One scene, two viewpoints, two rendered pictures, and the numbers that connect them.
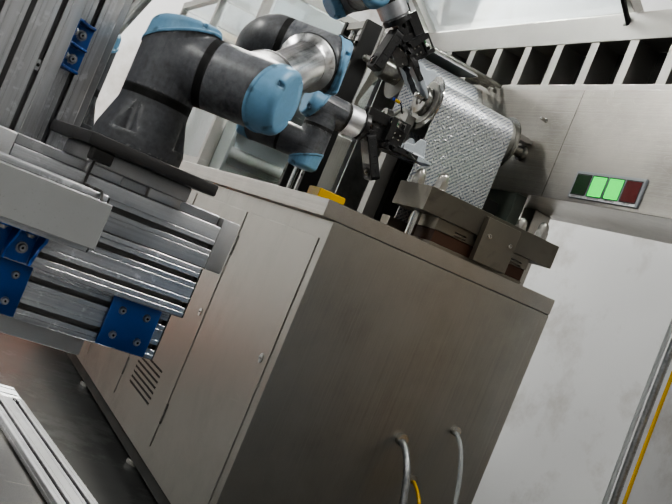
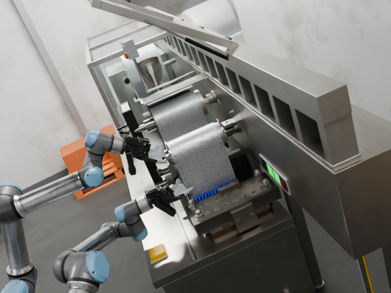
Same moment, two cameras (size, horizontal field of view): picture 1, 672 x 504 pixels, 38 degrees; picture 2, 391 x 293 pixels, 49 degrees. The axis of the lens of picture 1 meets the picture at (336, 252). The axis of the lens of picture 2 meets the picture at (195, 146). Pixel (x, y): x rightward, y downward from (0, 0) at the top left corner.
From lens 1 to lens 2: 1.75 m
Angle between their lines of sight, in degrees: 32
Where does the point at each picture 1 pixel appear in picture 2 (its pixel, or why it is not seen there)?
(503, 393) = (298, 263)
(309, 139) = (132, 231)
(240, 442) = not seen: outside the picture
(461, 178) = (213, 174)
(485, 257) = (244, 227)
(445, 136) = (189, 168)
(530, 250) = (265, 201)
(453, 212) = (213, 224)
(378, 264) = (196, 280)
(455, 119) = (187, 158)
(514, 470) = not seen: hidden behind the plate
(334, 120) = (135, 216)
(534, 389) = not seen: hidden behind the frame
